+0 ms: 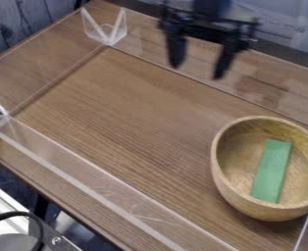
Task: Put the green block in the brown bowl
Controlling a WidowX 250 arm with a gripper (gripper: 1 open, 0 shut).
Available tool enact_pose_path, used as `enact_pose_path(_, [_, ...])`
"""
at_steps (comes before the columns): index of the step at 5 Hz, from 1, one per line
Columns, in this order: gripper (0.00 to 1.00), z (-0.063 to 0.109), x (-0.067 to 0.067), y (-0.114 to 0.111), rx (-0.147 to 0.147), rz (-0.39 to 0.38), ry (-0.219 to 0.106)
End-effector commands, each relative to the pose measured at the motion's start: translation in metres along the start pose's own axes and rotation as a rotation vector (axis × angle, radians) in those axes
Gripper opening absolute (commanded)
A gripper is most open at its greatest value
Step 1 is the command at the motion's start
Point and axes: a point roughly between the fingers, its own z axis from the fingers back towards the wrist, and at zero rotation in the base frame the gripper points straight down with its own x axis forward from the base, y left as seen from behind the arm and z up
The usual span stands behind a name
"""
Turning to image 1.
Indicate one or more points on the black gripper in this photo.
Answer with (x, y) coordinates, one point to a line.
(214, 20)

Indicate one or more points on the green rectangular block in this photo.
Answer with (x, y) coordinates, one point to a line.
(270, 173)

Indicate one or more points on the brown wooden bowl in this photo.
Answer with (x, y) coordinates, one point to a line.
(237, 149)

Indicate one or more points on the clear acrylic front barrier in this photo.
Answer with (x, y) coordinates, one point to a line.
(96, 197)

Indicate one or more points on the black table leg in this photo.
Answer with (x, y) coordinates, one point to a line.
(40, 207)

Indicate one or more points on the clear acrylic corner bracket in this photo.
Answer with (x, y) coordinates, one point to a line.
(106, 34)

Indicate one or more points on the grey metal bracket with screw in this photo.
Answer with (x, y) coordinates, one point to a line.
(55, 242)

